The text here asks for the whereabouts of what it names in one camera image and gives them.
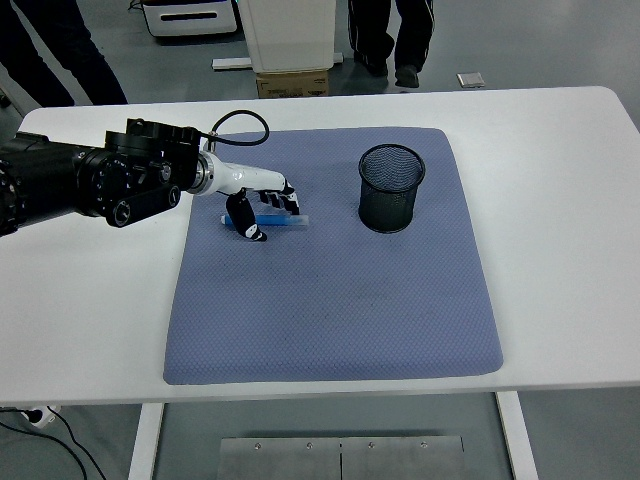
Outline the white table leg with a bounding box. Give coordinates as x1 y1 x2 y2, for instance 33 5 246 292
127 402 166 480
495 390 540 480

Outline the brown cardboard box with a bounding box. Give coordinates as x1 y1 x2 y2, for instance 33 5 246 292
255 68 331 99

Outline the blue marker with clear cap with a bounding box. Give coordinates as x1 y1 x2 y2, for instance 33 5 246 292
221 213 311 230

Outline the white flat base bar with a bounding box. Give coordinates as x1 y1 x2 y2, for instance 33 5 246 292
212 51 345 71

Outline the blue-grey textured mat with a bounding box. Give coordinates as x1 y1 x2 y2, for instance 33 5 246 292
163 126 505 386

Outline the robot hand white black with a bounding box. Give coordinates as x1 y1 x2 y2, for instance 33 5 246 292
209 154 302 244

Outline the white cabinet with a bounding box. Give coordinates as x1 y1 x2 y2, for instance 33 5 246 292
238 0 337 74

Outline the person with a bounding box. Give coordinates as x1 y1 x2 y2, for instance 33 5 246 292
347 0 436 90
0 0 129 108

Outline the black mesh pen holder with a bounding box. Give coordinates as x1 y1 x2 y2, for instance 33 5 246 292
357 143 427 234

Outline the grey metal plate with screws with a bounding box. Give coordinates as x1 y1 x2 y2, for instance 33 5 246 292
218 435 465 480

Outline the black floor cable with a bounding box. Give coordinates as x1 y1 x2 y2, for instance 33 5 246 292
0 407 109 480

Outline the white device with black slot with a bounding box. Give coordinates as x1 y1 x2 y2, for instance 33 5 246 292
141 0 239 39

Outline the white power strip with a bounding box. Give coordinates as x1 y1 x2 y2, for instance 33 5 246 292
22 405 62 429

